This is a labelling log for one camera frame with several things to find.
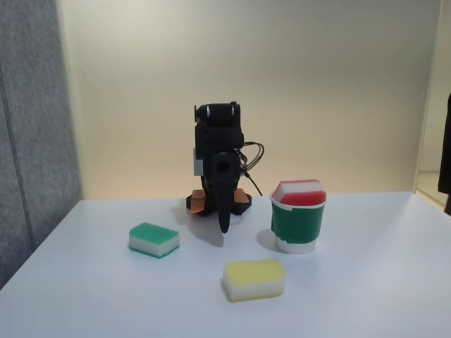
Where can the red sponge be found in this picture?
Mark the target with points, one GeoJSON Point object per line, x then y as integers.
{"type": "Point", "coordinates": [301, 193]}

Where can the yellow sponge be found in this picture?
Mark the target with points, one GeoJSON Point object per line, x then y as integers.
{"type": "Point", "coordinates": [253, 280]}

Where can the green sponge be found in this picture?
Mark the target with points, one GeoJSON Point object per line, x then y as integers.
{"type": "Point", "coordinates": [153, 239]}

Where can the white cup with green tape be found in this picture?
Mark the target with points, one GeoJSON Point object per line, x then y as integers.
{"type": "Point", "coordinates": [297, 222]}

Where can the orange tape piece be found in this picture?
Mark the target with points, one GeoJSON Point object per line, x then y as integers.
{"type": "Point", "coordinates": [241, 195]}
{"type": "Point", "coordinates": [198, 202]}

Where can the grey felt partition panel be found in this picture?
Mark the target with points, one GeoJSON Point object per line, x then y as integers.
{"type": "Point", "coordinates": [31, 141]}

